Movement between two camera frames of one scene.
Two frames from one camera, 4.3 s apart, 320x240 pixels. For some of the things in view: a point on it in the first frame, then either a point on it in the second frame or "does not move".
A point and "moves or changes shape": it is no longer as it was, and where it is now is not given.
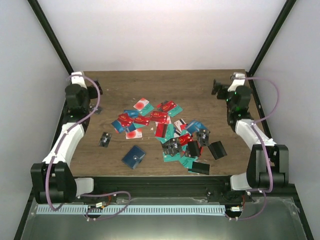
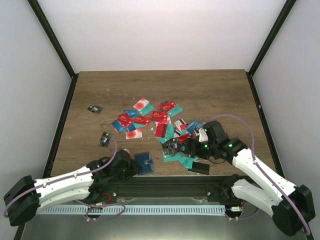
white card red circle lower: x=137 y=133 does not move
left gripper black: x=94 y=94 to x=133 y=171
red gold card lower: x=184 y=139 does not move
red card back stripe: x=161 y=130 does not move
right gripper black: x=217 y=87 to x=195 y=151
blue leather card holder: x=133 y=157 moves or changes shape
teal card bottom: x=167 y=158 does not move
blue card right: x=194 y=126 does not move
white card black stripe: x=178 y=123 does not move
